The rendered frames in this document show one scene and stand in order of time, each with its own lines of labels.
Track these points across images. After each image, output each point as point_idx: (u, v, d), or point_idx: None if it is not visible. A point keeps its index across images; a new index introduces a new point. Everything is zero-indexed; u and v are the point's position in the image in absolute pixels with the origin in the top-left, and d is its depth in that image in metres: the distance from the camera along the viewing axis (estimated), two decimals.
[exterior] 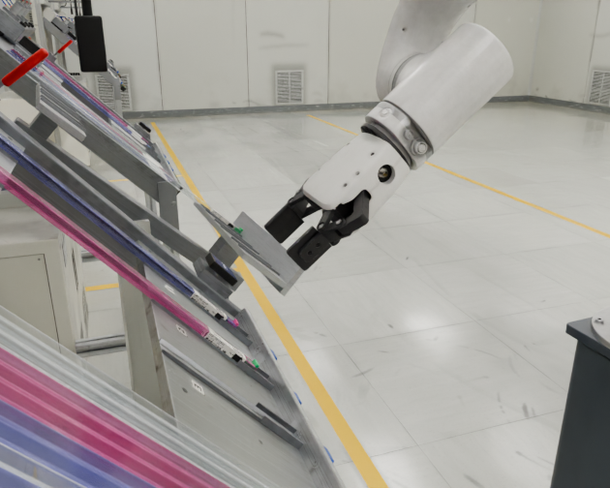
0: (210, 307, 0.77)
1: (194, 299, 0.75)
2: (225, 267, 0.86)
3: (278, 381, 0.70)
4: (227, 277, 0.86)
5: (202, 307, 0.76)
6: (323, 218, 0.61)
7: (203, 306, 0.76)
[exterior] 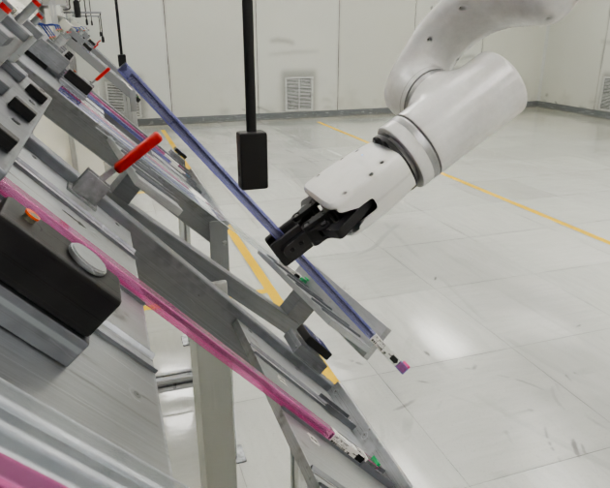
0: (387, 349, 0.74)
1: (374, 341, 0.73)
2: (319, 341, 0.83)
3: (398, 479, 0.66)
4: (321, 351, 0.82)
5: (381, 349, 0.74)
6: None
7: (381, 348, 0.74)
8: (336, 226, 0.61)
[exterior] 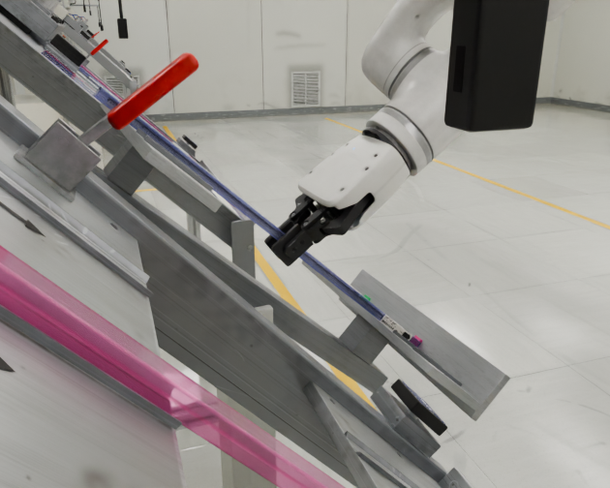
0: (398, 326, 0.75)
1: (384, 321, 0.74)
2: (428, 407, 0.53)
3: None
4: (433, 424, 0.53)
5: (392, 328, 0.75)
6: None
7: (392, 327, 0.75)
8: (336, 223, 0.61)
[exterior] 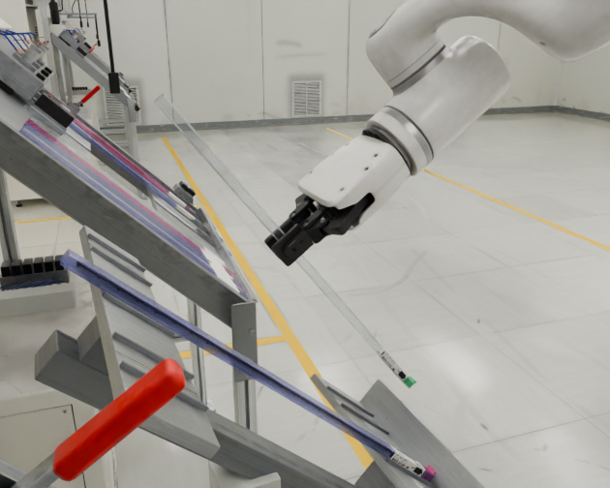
0: (410, 463, 0.68)
1: (394, 459, 0.66)
2: None
3: None
4: None
5: (403, 465, 0.67)
6: None
7: (404, 464, 0.67)
8: (336, 223, 0.61)
